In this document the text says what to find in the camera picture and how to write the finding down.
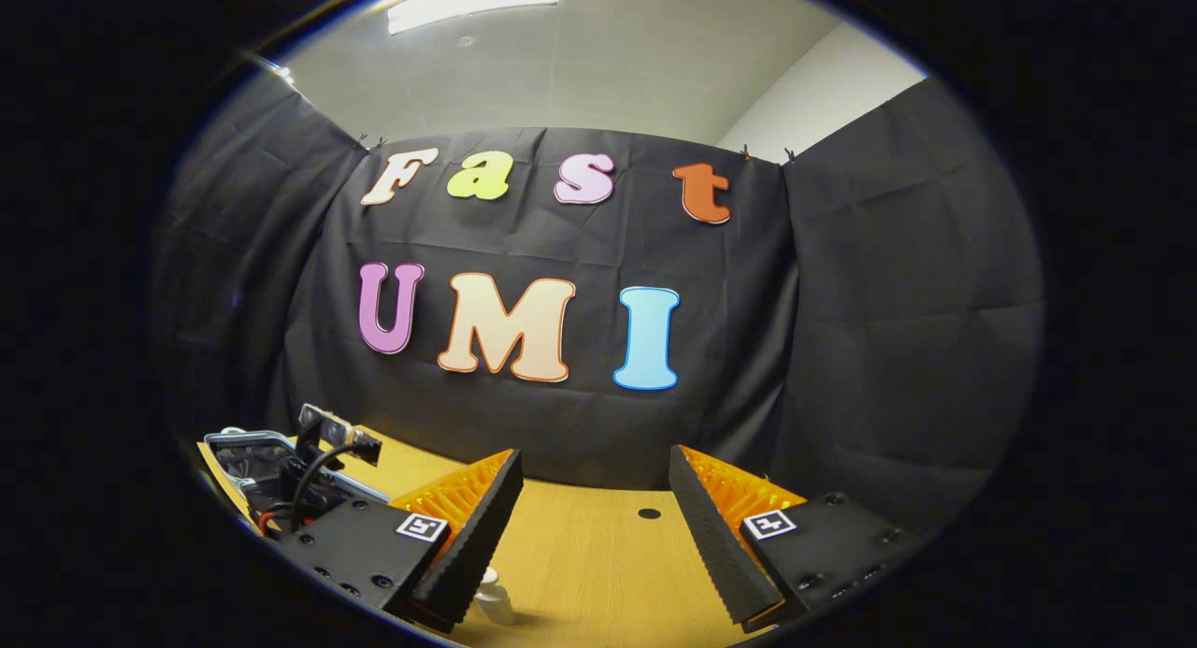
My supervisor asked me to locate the black backdrop cloth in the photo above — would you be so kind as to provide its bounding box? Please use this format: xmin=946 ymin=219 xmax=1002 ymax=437
xmin=150 ymin=68 xmax=1046 ymax=537

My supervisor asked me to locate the white pump bottle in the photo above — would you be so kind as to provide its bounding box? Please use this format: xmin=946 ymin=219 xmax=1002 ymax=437
xmin=470 ymin=567 xmax=517 ymax=627

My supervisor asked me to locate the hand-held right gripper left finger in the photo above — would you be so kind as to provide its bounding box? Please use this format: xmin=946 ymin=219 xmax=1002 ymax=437
xmin=279 ymin=448 xmax=526 ymax=635

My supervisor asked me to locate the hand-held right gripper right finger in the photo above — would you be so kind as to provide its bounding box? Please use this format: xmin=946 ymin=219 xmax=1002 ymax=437
xmin=668 ymin=444 xmax=927 ymax=632

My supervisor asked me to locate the black cable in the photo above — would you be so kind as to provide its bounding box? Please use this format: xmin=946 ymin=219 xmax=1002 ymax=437
xmin=290 ymin=442 xmax=364 ymax=532

